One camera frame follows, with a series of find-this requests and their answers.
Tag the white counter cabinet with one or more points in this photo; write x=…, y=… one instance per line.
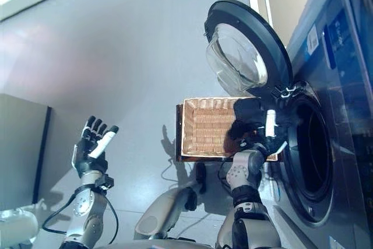
x=285, y=4

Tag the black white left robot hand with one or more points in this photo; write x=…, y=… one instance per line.
x=87, y=150

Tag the grey cabinet with dark edge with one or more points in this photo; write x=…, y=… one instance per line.
x=23, y=150

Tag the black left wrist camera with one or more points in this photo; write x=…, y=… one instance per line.
x=104, y=182

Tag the white rounded object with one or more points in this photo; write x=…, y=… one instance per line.
x=17, y=225

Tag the grey front-load washing machine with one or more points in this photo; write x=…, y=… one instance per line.
x=335, y=144

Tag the silver robot leg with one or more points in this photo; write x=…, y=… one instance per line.
x=163, y=211
x=223, y=231

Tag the silver right robot leg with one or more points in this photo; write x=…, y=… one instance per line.
x=223, y=231

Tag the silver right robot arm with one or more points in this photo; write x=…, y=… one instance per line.
x=247, y=179

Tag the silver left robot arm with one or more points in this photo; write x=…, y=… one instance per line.
x=84, y=205

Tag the black cloth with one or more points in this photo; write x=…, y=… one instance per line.
x=247, y=115

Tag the silver left robot leg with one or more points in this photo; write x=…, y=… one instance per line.
x=163, y=211

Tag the blue white energy label sticker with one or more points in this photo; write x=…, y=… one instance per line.
x=313, y=40

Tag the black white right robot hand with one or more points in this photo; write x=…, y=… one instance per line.
x=270, y=123

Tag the round glass washing machine door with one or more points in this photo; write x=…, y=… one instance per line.
x=242, y=56

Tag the woven wicker basket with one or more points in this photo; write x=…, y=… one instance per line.
x=207, y=126

